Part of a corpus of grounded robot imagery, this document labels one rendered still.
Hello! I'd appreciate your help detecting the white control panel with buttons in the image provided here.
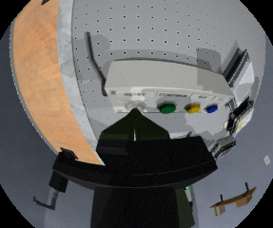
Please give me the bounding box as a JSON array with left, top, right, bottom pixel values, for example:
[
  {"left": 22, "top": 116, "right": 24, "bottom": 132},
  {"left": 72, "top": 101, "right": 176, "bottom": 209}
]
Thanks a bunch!
[{"left": 85, "top": 32, "right": 234, "bottom": 114}]

